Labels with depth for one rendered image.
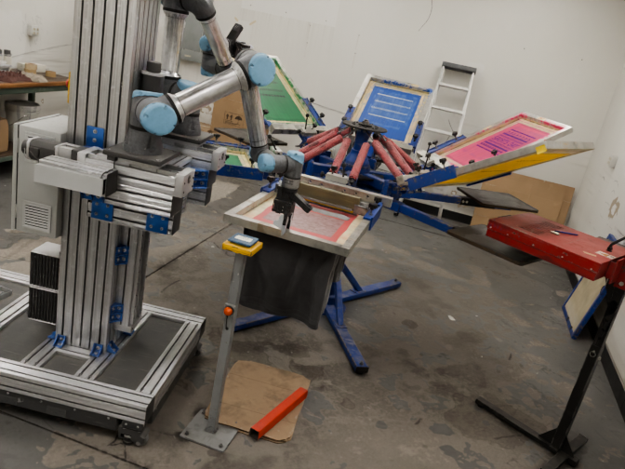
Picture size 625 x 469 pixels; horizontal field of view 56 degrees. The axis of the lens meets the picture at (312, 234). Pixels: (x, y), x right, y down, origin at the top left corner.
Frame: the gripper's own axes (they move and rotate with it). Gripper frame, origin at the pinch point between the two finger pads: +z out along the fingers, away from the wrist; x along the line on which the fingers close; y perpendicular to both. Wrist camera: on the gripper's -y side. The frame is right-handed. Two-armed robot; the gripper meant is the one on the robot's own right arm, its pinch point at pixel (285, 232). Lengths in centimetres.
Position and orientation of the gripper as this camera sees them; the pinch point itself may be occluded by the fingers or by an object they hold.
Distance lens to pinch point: 255.5
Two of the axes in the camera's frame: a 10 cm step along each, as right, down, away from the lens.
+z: -2.0, 9.2, 3.3
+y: -9.4, -2.7, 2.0
